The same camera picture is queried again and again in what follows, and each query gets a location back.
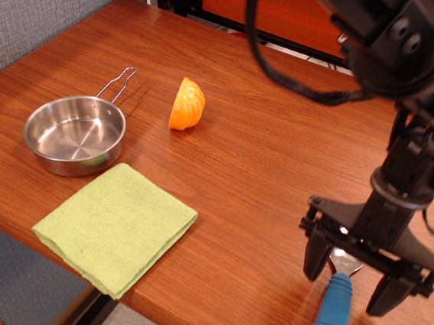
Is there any green folded cloth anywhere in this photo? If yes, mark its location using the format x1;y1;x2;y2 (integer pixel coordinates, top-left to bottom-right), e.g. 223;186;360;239
32;163;198;300

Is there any blue handled metal spoon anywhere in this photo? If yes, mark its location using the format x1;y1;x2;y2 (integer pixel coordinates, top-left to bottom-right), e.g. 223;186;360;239
314;248;364;325

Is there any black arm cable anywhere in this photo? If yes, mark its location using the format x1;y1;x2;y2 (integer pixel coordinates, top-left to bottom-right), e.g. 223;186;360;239
237;0;380;110

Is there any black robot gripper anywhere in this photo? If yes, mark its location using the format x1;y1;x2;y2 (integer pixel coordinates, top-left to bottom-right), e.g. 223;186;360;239
300;179;434;317

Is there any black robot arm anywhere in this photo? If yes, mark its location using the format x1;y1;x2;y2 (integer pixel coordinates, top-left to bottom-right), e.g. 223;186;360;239
301;0;434;317

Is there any table leg frame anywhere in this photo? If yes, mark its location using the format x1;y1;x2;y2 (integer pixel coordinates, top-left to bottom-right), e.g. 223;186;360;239
50;285;119;325

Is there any orange plastic half fruit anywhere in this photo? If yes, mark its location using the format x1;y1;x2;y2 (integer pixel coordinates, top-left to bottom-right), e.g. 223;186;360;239
168;77;206;131

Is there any small stainless steel pan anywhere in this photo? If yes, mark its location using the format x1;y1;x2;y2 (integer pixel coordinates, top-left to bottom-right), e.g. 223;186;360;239
23;67;137;177

